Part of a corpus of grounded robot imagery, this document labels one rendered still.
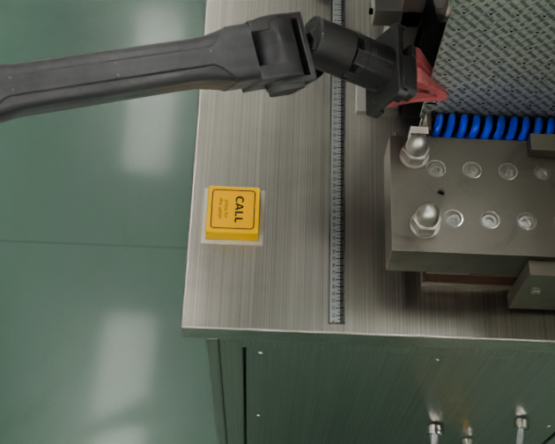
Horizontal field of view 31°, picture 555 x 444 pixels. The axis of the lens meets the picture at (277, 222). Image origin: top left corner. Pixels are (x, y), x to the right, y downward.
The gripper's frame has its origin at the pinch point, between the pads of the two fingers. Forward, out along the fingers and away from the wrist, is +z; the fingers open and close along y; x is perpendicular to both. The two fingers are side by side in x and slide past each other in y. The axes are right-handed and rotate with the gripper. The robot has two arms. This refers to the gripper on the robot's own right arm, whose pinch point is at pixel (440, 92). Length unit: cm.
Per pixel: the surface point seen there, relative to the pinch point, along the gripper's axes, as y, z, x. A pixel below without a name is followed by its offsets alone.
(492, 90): 0.2, 4.6, 4.4
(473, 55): 0.3, -2.2, 8.4
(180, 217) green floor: -34, 18, -113
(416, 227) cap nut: 17.4, -1.3, -3.9
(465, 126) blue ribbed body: 2.9, 4.4, -0.6
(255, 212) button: 10.3, -12.2, -23.8
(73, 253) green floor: -24, -3, -125
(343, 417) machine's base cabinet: 25, 23, -54
